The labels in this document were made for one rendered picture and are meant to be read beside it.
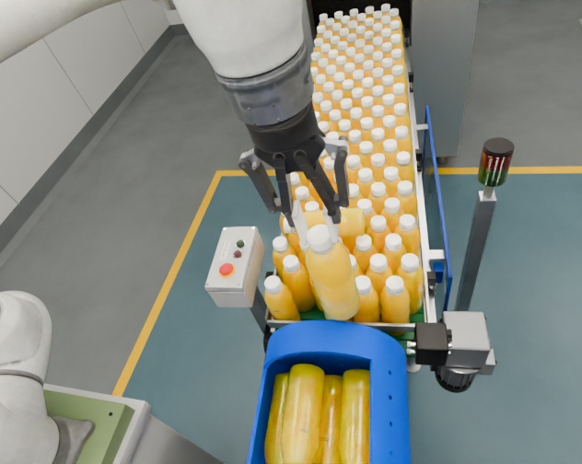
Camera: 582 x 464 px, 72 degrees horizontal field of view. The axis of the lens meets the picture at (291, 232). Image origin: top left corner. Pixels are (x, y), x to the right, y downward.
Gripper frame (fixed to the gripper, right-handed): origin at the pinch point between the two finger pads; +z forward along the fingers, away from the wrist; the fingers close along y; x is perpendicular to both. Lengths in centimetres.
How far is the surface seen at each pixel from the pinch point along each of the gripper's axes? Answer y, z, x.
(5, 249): -272, 136, 107
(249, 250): -28, 37, 22
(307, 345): -6.0, 23.6, -8.7
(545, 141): 103, 162, 186
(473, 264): 31, 68, 35
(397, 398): 9.0, 30.8, -15.0
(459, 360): 24, 70, 6
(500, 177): 34, 32, 36
